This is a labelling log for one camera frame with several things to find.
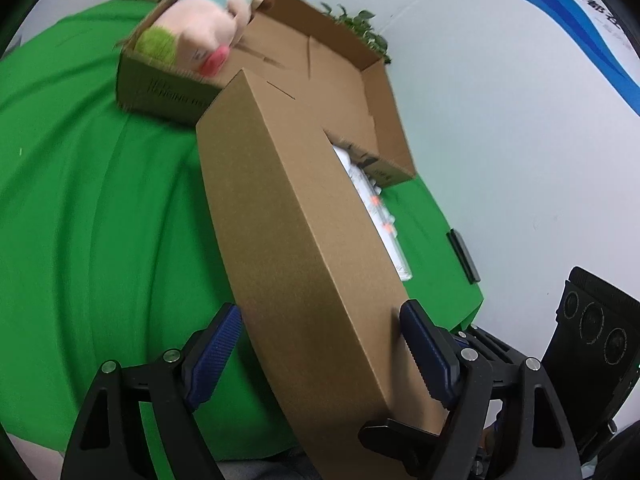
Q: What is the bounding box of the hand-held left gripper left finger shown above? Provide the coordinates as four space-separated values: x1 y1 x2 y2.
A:
60 302 246 480

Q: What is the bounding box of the white box with green border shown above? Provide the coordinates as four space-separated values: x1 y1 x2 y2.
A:
332 142 415 283

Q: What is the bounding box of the long cardboard box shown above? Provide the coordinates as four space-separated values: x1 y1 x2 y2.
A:
195 69 448 480

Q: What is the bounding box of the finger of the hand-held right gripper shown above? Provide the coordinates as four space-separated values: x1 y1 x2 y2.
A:
467 325 526 361

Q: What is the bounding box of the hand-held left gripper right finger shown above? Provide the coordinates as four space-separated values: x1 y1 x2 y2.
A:
359 299 586 480

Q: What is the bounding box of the green table cloth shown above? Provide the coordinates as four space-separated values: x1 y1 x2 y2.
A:
0 0 486 461

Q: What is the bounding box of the blue and white wall poster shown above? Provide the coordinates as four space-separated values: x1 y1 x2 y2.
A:
452 0 640 116

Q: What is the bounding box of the pink and teal plush toy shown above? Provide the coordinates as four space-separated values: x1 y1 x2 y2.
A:
135 0 268 78

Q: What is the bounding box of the black flat phone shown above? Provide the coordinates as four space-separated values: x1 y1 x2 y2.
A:
446 228 481 283

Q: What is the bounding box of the large cardboard box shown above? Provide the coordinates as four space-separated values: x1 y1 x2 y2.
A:
116 0 418 191

